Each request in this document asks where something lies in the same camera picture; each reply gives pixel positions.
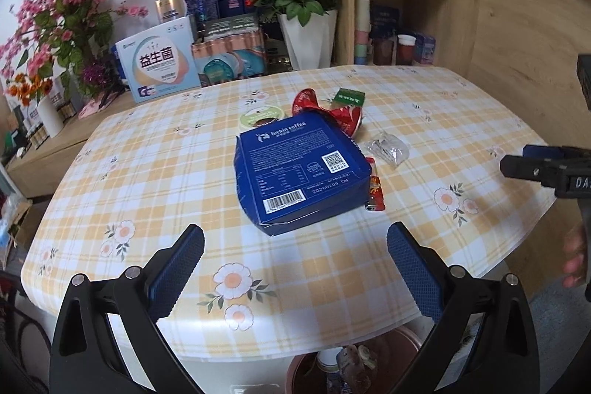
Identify clear plastic wrapper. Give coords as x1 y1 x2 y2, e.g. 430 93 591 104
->
362 132 410 168

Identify blue coffee box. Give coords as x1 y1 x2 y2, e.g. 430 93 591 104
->
235 109 374 238

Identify purple artificial flowers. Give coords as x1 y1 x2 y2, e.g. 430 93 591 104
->
81 62 123 97

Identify orange artificial flowers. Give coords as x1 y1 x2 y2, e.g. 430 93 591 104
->
7 73 54 106

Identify crushed red can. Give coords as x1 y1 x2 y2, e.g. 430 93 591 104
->
292 88 365 138

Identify white faceted vase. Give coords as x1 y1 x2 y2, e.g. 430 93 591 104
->
277 10 339 72

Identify red sachet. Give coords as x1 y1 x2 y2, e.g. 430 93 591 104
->
365 158 386 212

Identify person's right hand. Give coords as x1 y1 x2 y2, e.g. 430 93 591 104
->
563 224 586 289

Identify small white blue box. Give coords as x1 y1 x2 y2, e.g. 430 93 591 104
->
48 78 77 120

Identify green yogurt lid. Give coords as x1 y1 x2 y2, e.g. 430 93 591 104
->
239 105 283 129

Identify brown plastic bin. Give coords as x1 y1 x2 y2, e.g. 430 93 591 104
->
286 325 423 394

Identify pink cloth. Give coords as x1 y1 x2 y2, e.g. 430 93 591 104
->
78 92 123 120

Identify dark packets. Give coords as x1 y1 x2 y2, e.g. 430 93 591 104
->
203 13 259 35

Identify navy small box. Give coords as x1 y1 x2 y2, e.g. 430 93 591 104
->
218 0 245 18

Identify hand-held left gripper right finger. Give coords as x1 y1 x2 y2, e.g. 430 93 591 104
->
387 222 541 394

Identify green packet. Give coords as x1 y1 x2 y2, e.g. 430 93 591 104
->
331 88 365 106

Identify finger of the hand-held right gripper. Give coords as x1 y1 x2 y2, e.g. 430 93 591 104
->
500 154 557 188
523 145 561 159

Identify copper teal gift box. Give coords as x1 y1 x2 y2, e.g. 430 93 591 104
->
191 29 269 88

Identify row of small dark bottles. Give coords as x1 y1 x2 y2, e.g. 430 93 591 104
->
18 124 49 150

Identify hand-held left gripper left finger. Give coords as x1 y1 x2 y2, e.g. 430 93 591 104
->
48 224 206 394

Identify blue small carton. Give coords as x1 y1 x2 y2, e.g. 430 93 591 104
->
413 35 437 65

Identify silver box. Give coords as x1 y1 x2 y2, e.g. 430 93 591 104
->
154 0 188 25

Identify dark blue patterned box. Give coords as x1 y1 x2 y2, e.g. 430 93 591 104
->
180 0 219 23

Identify light blue carton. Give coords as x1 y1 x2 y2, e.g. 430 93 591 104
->
115 16 202 104

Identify stack of pastel cups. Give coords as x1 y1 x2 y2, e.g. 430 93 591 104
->
355 0 372 65

